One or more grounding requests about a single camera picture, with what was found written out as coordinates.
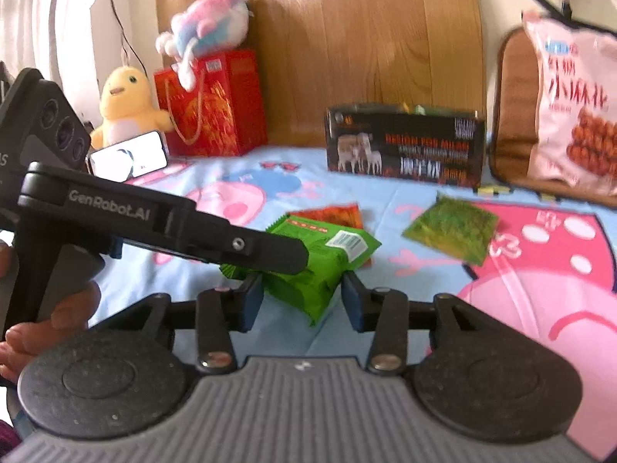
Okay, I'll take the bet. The bright green snack packet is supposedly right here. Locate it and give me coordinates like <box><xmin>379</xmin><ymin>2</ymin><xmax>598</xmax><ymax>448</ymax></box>
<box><xmin>219</xmin><ymin>215</ymin><xmax>383</xmax><ymax>327</ymax></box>

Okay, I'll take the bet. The black printed box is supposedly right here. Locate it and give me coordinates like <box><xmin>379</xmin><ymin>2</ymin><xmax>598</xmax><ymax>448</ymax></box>
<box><xmin>325</xmin><ymin>102</ymin><xmax>487</xmax><ymax>190</ymax></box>

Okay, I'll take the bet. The black tape strip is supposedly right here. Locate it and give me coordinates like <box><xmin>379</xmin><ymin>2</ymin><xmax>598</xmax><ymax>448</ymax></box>
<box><xmin>524</xmin><ymin>0</ymin><xmax>617</xmax><ymax>34</ymax></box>

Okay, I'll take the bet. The white curtain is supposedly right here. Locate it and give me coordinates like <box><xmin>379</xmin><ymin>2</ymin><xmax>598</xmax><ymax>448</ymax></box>
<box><xmin>0</xmin><ymin>0</ymin><xmax>104</xmax><ymax>121</ymax></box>

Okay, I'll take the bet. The red-orange snack packet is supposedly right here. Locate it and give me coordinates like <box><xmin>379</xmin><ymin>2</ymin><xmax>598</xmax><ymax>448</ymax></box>
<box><xmin>289</xmin><ymin>203</ymin><xmax>374</xmax><ymax>268</ymax></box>

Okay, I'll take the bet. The wood-pattern wall sheet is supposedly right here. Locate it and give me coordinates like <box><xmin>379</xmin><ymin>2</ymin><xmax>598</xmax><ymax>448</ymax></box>
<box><xmin>155</xmin><ymin>0</ymin><xmax>487</xmax><ymax>148</ymax></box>

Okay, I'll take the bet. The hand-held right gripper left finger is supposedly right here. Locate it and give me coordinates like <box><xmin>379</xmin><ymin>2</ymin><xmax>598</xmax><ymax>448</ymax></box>
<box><xmin>103</xmin><ymin>272</ymin><xmax>265</xmax><ymax>374</ymax></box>

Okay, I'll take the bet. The black cable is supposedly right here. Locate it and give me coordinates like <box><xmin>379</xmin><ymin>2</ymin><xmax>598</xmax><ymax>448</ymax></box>
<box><xmin>101</xmin><ymin>0</ymin><xmax>145</xmax><ymax>71</ymax></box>

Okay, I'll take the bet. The leaf-print green snack packet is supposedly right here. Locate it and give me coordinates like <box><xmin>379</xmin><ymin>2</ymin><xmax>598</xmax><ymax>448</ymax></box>
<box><xmin>402</xmin><ymin>195</ymin><xmax>499</xmax><ymax>267</ymax></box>

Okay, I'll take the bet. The yellow duck plush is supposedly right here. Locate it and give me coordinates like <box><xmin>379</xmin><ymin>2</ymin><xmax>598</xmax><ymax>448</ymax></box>
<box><xmin>89</xmin><ymin>66</ymin><xmax>174</xmax><ymax>150</ymax></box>

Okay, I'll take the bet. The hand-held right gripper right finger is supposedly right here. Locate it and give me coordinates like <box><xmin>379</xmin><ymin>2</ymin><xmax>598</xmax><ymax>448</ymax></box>
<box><xmin>341</xmin><ymin>272</ymin><xmax>487</xmax><ymax>376</ymax></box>

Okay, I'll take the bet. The cartoon pig printed blanket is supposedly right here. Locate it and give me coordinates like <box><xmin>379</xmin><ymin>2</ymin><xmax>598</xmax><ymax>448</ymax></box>
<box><xmin>87</xmin><ymin>145</ymin><xmax>617</xmax><ymax>463</ymax></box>

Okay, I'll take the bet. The brown seat cushion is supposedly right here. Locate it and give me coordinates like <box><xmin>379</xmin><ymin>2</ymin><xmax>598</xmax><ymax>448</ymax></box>
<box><xmin>488</xmin><ymin>26</ymin><xmax>617</xmax><ymax>209</ymax></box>

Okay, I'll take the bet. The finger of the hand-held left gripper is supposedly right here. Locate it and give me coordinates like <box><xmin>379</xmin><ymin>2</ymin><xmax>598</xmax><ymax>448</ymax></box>
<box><xmin>113</xmin><ymin>211</ymin><xmax>309</xmax><ymax>275</ymax></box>

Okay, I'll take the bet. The pastel plush toy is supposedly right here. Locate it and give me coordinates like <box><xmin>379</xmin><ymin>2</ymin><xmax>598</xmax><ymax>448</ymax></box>
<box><xmin>155</xmin><ymin>0</ymin><xmax>251</xmax><ymax>91</ymax></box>

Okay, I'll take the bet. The smartphone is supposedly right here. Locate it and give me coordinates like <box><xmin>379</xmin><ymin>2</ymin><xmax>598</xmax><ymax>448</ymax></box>
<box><xmin>87</xmin><ymin>130</ymin><xmax>169</xmax><ymax>184</ymax></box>

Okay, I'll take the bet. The large pink snack bag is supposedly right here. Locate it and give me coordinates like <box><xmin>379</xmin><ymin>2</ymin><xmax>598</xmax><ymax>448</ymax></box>
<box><xmin>523</xmin><ymin>10</ymin><xmax>617</xmax><ymax>193</ymax></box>

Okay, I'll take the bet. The person's purple clothing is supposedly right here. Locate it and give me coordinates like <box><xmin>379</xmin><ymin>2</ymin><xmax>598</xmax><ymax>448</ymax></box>
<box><xmin>0</xmin><ymin>419</ymin><xmax>21</xmax><ymax>450</ymax></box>

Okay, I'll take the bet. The person's left hand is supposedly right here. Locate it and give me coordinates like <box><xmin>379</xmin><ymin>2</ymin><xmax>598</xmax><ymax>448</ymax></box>
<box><xmin>0</xmin><ymin>243</ymin><xmax>103</xmax><ymax>383</ymax></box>

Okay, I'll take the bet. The red gift bag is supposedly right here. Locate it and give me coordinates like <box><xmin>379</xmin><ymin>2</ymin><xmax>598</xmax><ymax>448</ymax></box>
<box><xmin>153</xmin><ymin>49</ymin><xmax>269</xmax><ymax>157</ymax></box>

